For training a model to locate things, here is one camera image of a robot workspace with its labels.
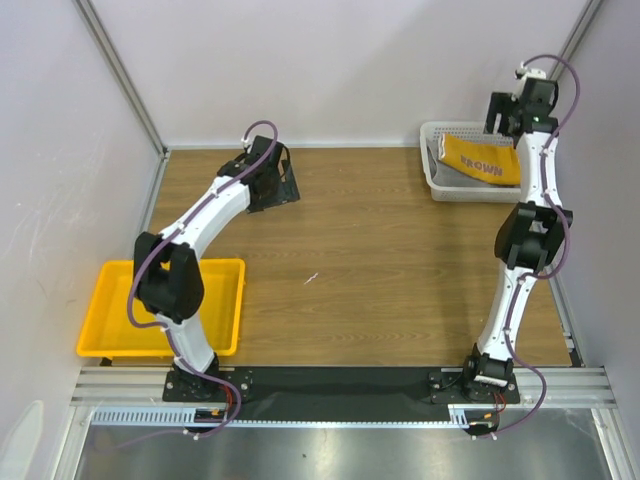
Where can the white perforated basket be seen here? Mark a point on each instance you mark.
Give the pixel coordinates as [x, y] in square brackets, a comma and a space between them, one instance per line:
[473, 131]

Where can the grey towel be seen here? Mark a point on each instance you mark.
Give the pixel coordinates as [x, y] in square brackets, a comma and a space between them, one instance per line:
[447, 176]

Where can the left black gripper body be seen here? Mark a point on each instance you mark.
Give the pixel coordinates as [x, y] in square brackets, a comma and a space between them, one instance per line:
[277, 192]

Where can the brown towel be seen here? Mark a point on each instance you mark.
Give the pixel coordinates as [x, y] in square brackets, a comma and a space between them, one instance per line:
[491, 164]

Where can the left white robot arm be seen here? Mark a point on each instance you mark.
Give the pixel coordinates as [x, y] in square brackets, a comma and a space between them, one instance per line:
[168, 288]

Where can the aluminium frame rail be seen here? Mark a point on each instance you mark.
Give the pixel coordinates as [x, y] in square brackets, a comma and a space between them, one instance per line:
[108, 50]

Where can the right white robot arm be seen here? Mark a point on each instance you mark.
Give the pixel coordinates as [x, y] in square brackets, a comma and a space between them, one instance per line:
[536, 230]

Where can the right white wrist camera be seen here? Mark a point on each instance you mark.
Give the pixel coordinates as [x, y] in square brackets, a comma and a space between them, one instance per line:
[523, 72]

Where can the yellow plastic bin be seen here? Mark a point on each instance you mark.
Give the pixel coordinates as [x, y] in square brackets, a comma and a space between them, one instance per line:
[107, 331]

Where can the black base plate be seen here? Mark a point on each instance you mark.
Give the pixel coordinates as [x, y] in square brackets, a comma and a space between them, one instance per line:
[352, 394]

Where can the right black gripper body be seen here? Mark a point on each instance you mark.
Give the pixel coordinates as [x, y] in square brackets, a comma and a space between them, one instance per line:
[498, 114]

